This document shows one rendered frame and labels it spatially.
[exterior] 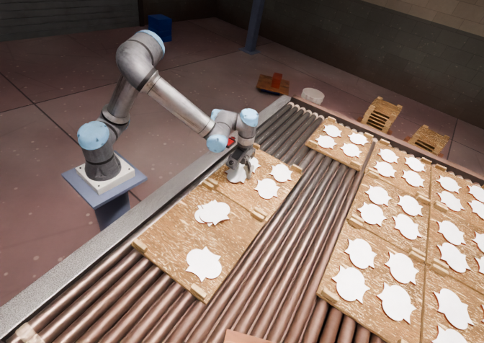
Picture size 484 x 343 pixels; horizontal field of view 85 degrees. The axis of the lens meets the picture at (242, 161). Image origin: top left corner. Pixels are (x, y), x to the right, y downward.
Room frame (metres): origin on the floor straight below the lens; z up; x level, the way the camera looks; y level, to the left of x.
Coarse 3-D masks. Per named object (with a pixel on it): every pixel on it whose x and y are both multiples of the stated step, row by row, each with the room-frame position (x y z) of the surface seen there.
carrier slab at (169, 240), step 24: (192, 192) 0.78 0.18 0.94; (216, 192) 0.81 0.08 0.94; (168, 216) 0.63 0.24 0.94; (192, 216) 0.66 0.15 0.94; (240, 216) 0.71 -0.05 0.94; (144, 240) 0.51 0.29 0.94; (168, 240) 0.53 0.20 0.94; (192, 240) 0.55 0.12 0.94; (216, 240) 0.58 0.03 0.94; (240, 240) 0.60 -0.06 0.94; (168, 264) 0.44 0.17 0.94; (216, 288) 0.40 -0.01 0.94
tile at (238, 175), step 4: (240, 164) 1.02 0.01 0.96; (236, 168) 0.99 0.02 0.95; (240, 168) 0.99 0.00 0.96; (228, 172) 0.95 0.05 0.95; (232, 172) 0.95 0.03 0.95; (236, 172) 0.96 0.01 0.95; (240, 172) 0.96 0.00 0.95; (244, 172) 0.97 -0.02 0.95; (228, 176) 0.93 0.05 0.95; (232, 176) 0.93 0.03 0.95; (236, 176) 0.94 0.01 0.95; (240, 176) 0.94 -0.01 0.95; (244, 176) 0.95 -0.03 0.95; (228, 180) 0.90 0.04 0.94; (232, 180) 0.90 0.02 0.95; (236, 180) 0.91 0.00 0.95; (240, 180) 0.91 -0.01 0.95; (244, 180) 0.92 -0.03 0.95
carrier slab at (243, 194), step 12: (264, 156) 1.15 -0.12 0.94; (228, 168) 0.99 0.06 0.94; (264, 168) 1.06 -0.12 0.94; (288, 168) 1.10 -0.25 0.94; (216, 180) 0.89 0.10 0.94; (252, 180) 0.95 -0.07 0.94; (228, 192) 0.83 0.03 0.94; (240, 192) 0.85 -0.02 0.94; (252, 192) 0.86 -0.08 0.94; (288, 192) 0.92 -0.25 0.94; (240, 204) 0.78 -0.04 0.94; (252, 204) 0.80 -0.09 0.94; (264, 204) 0.81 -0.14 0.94; (276, 204) 0.83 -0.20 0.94
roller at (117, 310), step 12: (300, 120) 1.66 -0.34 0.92; (288, 132) 1.48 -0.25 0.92; (276, 144) 1.31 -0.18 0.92; (144, 276) 0.39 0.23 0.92; (156, 276) 0.40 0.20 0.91; (132, 288) 0.34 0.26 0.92; (144, 288) 0.36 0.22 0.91; (120, 300) 0.30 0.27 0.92; (132, 300) 0.31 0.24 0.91; (108, 312) 0.26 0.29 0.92; (120, 312) 0.27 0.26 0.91; (96, 324) 0.23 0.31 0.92; (108, 324) 0.23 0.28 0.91; (84, 336) 0.19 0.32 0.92; (96, 336) 0.20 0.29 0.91
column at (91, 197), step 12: (120, 156) 0.96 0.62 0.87; (72, 180) 0.75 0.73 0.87; (132, 180) 0.83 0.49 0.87; (144, 180) 0.85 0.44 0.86; (84, 192) 0.70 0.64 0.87; (96, 192) 0.71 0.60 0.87; (108, 192) 0.73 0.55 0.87; (120, 192) 0.75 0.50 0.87; (96, 204) 0.65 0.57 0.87; (108, 204) 0.75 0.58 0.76; (120, 204) 0.78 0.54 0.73; (108, 216) 0.74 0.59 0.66; (120, 216) 0.77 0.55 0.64
